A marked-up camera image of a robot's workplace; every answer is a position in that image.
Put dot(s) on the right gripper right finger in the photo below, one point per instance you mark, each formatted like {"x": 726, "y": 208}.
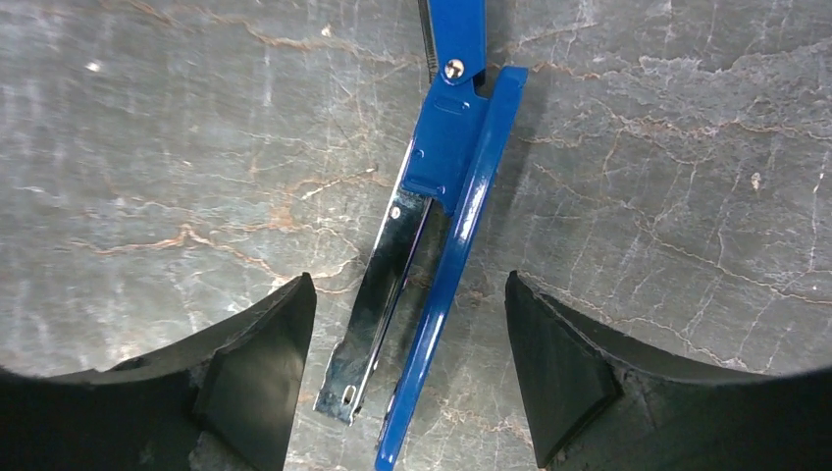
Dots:
{"x": 598, "y": 399}

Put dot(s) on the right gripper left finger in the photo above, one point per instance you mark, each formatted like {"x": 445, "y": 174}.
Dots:
{"x": 226, "y": 394}

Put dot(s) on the blue stapler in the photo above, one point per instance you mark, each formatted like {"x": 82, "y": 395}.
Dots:
{"x": 451, "y": 161}

